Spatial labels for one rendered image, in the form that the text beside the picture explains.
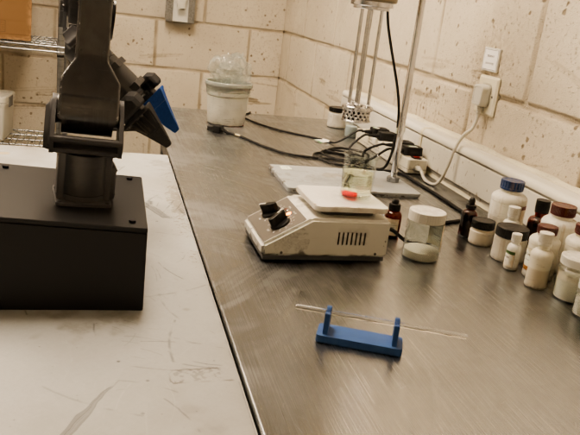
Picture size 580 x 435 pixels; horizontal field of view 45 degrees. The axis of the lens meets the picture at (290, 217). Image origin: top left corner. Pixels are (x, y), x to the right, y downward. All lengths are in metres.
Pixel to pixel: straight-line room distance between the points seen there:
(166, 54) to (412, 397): 2.89
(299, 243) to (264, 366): 0.32
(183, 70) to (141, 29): 0.27
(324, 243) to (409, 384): 0.35
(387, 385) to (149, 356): 0.25
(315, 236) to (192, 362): 0.36
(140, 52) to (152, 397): 2.88
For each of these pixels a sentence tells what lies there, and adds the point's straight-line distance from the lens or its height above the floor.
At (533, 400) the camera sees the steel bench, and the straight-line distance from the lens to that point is 0.81.
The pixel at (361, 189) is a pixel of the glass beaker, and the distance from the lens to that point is 1.09.
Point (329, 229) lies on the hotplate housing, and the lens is 1.05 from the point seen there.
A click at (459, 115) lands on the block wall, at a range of 1.77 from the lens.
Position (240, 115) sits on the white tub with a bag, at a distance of 2.10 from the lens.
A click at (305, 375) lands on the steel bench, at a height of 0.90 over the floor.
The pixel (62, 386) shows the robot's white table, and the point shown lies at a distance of 0.72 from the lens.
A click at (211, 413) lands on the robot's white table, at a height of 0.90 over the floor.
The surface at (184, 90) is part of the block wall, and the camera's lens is 3.51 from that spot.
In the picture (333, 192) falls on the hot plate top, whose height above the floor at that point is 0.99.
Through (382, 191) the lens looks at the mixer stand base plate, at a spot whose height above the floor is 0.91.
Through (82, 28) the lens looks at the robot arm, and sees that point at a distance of 0.89.
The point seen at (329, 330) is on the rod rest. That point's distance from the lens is 0.84.
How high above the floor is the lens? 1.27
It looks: 17 degrees down
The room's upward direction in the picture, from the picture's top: 7 degrees clockwise
